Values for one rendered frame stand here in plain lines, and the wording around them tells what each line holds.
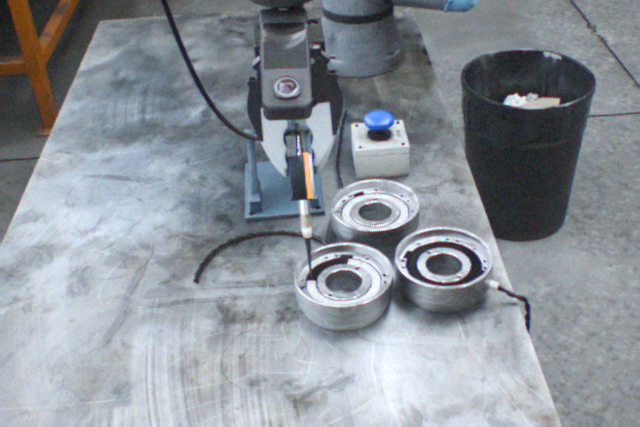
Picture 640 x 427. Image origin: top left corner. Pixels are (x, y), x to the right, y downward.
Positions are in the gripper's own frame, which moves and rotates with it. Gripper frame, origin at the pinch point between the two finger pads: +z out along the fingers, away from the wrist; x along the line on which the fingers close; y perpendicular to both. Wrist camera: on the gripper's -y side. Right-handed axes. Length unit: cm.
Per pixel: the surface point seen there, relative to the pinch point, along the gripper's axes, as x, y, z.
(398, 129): -13.5, 21.0, 8.9
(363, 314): -5.0, -12.0, 10.7
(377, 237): -7.9, -0.1, 10.2
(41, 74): 83, 182, 71
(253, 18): 6, 74, 14
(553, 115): -61, 95, 53
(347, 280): -4.0, -5.1, 11.9
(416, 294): -10.9, -9.5, 10.9
